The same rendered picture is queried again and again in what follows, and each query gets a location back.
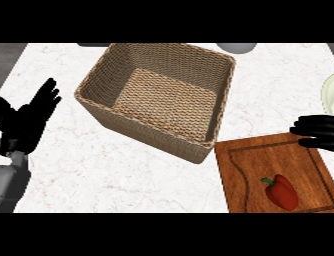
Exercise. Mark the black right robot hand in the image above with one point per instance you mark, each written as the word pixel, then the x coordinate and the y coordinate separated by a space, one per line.
pixel 329 131

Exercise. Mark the dark grey flat object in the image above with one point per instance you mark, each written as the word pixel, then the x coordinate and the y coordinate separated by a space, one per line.
pixel 93 44

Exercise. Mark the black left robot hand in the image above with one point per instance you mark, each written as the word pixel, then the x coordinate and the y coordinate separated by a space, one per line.
pixel 23 125

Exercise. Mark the brown wooden cutting board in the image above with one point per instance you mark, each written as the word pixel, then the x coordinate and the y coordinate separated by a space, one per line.
pixel 277 166

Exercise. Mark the square wicker basket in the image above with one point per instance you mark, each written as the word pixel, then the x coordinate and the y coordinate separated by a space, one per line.
pixel 162 96

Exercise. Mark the red bell pepper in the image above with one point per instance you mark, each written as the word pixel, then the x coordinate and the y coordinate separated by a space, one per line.
pixel 280 193

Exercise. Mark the grey round object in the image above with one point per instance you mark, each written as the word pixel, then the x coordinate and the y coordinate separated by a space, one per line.
pixel 236 47

